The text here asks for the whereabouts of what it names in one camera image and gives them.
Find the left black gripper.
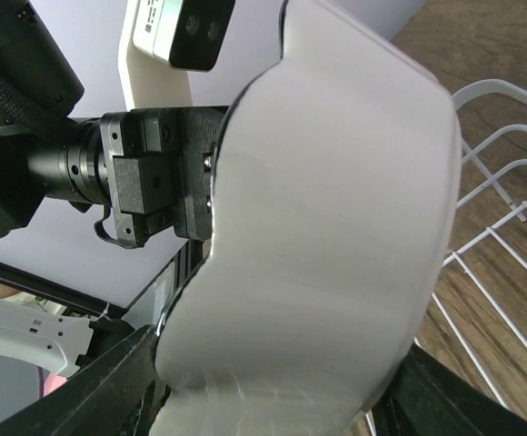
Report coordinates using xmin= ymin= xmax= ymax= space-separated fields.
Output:
xmin=94 ymin=107 xmax=224 ymax=249

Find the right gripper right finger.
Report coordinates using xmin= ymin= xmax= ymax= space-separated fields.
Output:
xmin=372 ymin=344 xmax=527 ymax=436

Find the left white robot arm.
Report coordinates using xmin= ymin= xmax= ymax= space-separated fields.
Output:
xmin=0 ymin=1 xmax=224 ymax=249

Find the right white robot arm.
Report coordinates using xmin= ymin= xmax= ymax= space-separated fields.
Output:
xmin=0 ymin=300 xmax=527 ymax=435

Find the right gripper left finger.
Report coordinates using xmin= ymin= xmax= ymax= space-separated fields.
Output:
xmin=0 ymin=325 xmax=168 ymax=435

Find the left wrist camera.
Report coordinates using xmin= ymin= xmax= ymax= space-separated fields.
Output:
xmin=117 ymin=0 xmax=235 ymax=110

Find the white wire dish rack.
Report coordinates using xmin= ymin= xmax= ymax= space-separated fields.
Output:
xmin=415 ymin=80 xmax=527 ymax=420

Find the white scalloped bowl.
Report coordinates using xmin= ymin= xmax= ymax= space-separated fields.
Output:
xmin=151 ymin=1 xmax=462 ymax=435

